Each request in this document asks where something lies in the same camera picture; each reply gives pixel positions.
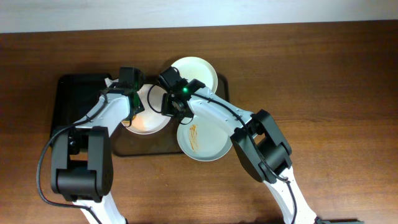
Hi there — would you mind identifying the white plate with sauce streak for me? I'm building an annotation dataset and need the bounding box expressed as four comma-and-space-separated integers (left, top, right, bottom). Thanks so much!
121, 84, 171, 134

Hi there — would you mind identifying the green and yellow sponge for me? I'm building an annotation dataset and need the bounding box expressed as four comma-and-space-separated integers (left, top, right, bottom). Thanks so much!
123, 115, 136, 122

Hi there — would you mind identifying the pale blue plate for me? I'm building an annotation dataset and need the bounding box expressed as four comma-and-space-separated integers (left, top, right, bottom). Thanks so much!
177, 116, 233, 162

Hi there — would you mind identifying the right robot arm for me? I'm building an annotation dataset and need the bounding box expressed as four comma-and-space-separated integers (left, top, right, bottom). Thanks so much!
159, 67, 319, 224

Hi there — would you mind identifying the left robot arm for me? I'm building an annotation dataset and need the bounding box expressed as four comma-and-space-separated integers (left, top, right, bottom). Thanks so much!
47, 67, 145, 223

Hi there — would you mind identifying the black sponge tray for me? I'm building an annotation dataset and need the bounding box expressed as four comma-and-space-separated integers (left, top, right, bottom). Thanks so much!
50, 73, 112, 137

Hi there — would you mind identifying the dark brown serving tray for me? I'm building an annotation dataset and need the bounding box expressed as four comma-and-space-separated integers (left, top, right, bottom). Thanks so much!
111, 73, 231, 157

